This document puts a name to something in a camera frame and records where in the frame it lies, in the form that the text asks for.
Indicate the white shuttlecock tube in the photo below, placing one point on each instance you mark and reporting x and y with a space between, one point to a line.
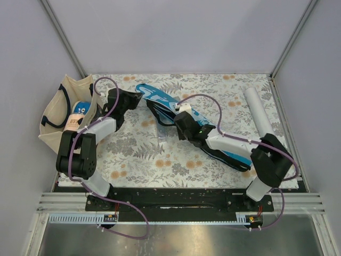
258 113

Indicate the blue badminton racket cover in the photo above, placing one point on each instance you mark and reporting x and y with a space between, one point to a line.
162 105

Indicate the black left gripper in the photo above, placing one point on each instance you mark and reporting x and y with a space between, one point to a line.
135 97

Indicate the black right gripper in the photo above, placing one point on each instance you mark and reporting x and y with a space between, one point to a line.
181 136

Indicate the clear plastic grip box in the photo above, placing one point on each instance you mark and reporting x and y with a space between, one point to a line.
161 133

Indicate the white slotted cable duct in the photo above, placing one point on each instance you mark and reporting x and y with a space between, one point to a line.
117 218

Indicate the floral tablecloth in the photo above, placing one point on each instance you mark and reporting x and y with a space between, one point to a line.
132 157

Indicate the blue can in bag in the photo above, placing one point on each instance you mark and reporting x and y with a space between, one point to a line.
81 107

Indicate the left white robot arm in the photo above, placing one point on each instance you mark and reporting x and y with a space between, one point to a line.
77 153

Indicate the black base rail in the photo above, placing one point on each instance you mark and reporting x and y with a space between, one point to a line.
179 203

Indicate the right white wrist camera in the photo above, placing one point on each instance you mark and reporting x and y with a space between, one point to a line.
183 107

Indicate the cream canvas tote bag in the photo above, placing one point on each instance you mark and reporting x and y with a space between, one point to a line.
60 107

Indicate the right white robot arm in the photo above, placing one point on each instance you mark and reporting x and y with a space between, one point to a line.
267 155

